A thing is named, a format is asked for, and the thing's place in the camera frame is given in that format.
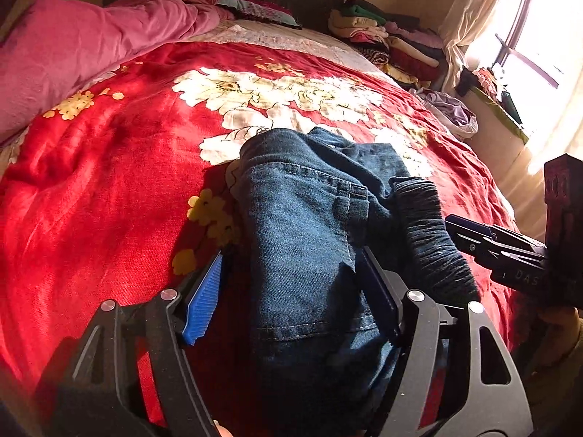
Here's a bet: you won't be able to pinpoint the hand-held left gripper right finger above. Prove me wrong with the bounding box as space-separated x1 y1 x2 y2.
361 246 535 437

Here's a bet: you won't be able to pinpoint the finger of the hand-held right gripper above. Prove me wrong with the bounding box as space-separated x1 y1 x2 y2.
454 236 546 279
445 213 548 259

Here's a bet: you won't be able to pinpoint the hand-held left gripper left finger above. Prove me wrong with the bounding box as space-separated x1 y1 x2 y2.
46 249 225 437

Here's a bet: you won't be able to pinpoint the blue denim pants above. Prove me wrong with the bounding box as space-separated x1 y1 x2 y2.
225 126 482 437

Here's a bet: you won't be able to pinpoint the person's right hand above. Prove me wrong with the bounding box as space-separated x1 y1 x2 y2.
540 306 583 328

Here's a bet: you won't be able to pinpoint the white bag of purple clothes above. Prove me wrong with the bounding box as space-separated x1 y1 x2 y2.
414 88 479 140

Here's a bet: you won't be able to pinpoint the green trimmed cloth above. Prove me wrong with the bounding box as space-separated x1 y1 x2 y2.
458 66 532 145

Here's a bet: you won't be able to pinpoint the red floral blanket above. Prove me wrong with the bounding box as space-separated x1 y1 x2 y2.
0 41 524 429

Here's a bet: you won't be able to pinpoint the window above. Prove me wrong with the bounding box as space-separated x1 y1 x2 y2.
465 0 583 155

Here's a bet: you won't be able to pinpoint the pile of folded clothes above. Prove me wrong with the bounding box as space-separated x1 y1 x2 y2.
328 0 450 90

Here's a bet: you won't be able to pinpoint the cream curtain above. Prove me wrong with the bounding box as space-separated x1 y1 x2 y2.
439 0 521 92

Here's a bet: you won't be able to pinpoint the white embroidered bed cover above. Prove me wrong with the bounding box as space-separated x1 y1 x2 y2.
191 18 397 83

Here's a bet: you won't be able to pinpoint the pink quilt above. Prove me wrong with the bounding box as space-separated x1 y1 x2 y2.
0 0 236 145

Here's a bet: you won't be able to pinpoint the teal patterned pillow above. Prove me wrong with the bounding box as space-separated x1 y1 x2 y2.
216 0 302 29

